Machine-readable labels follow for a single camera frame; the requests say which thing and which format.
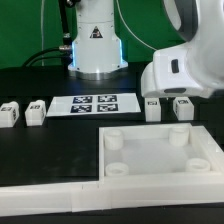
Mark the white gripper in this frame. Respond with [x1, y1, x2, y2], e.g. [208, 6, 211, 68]
[141, 43, 224, 98]

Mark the white square tabletop part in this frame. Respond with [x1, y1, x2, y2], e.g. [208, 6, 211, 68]
[99, 123, 223, 178]

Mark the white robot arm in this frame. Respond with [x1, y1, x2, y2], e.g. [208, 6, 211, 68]
[68, 0, 224, 98]

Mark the white sheet with markers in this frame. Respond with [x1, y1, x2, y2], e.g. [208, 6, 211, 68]
[47, 93, 141, 117]

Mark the white front fence bar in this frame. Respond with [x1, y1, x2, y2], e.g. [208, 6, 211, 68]
[0, 173, 224, 217]

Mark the black cable bundle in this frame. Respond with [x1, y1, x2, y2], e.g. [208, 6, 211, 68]
[21, 0, 78, 68]

